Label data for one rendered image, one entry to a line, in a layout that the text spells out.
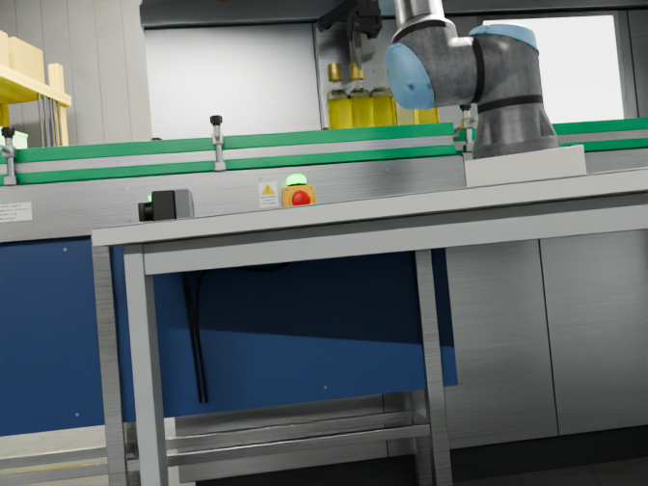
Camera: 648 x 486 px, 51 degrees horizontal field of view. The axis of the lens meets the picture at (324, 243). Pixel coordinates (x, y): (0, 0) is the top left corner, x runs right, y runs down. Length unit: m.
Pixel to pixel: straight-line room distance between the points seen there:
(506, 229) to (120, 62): 3.99
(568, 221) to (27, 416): 1.20
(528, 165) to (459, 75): 0.19
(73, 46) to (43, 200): 3.56
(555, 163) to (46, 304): 1.11
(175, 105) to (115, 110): 2.95
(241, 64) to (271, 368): 0.86
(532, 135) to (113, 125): 3.91
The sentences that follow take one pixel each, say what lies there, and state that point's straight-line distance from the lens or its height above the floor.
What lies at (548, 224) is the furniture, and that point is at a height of 0.68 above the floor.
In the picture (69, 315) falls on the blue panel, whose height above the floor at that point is 0.58.
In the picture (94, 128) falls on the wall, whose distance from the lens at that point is 4.94.
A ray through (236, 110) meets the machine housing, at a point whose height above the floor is 1.09.
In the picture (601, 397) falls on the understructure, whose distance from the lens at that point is 2.19.
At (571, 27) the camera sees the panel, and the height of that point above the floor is 1.27.
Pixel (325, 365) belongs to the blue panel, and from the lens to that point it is 1.63.
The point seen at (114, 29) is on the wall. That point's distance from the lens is 5.04.
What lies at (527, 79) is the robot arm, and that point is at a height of 0.93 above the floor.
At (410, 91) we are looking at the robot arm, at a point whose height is 0.92.
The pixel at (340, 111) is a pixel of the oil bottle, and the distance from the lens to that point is 1.78.
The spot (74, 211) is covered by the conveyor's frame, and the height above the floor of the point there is 0.81.
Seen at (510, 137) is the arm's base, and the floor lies 0.83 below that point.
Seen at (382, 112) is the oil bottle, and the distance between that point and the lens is 1.80.
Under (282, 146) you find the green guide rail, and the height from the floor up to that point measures 0.93.
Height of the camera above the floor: 0.63
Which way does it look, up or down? 2 degrees up
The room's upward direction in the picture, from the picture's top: 5 degrees counter-clockwise
